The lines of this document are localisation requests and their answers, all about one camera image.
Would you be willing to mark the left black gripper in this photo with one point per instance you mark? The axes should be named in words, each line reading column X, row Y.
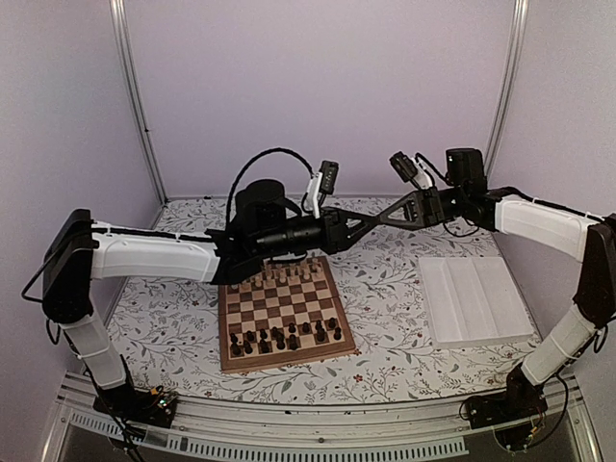
column 333, row 230

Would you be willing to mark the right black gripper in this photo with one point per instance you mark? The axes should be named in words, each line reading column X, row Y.
column 401, row 224

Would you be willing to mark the wooden chess board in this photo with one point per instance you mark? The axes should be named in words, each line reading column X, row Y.
column 318, row 300

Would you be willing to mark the dark king piece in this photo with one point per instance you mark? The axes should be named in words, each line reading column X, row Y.
column 292, row 342

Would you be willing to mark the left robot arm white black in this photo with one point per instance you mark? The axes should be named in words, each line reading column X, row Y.
column 86, row 250

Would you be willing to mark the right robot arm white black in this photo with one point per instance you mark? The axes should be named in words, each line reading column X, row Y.
column 562, row 259

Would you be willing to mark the white chess piece row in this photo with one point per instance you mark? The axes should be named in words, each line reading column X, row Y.
column 282, row 274

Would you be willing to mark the white plastic tray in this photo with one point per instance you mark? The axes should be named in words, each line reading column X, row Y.
column 472, row 302

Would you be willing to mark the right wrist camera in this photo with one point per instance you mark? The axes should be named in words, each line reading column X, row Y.
column 413, row 170

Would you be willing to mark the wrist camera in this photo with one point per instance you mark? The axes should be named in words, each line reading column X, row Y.
column 413, row 170
column 321, row 184

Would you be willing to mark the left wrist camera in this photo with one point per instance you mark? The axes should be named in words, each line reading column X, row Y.
column 321, row 184

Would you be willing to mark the aluminium front rail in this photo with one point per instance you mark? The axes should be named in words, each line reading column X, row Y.
column 415, row 429

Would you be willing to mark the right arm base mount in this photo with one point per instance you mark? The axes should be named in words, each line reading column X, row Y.
column 520, row 400

